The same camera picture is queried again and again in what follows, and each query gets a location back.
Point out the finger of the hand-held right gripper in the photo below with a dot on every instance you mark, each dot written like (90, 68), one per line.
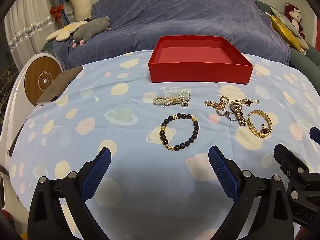
(283, 153)
(316, 135)

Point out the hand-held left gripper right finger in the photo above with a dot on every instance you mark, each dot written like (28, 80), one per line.
(222, 172)

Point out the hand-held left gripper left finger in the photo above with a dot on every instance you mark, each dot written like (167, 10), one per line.
(100, 170)

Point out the gold hoop earring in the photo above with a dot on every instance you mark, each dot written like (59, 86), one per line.
(223, 97)
(219, 113)

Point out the red cardboard box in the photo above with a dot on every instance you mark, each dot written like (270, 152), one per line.
(200, 72)

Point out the light blue planet print tablecloth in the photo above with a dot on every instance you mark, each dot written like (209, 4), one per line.
(100, 92)

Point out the cream cushion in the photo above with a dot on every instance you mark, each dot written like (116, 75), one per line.
(303, 43)

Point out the brown flat case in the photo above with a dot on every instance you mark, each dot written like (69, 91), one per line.
(60, 85)

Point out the round wooden side table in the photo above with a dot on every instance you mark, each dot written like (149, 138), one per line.
(45, 80)

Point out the gold cushion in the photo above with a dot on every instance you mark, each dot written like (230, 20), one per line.
(285, 30)

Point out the grey green cushion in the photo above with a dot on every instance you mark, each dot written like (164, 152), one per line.
(287, 20)

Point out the red monkey plush toy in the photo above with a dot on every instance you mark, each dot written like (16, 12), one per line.
(295, 15)

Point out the flower shaped cushion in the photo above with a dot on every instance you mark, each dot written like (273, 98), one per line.
(62, 32)

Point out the grey plush toy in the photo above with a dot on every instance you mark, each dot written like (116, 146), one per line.
(92, 27)

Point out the blue curtain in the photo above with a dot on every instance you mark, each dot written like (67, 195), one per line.
(66, 12)

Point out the blue sofa blanket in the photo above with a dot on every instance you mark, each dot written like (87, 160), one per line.
(187, 12)

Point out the red ribbon bow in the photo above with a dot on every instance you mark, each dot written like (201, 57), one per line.
(57, 11)

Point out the white long plush toy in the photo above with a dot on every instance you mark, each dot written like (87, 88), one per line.
(80, 2)

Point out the white curtain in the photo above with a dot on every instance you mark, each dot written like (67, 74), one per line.
(27, 17)

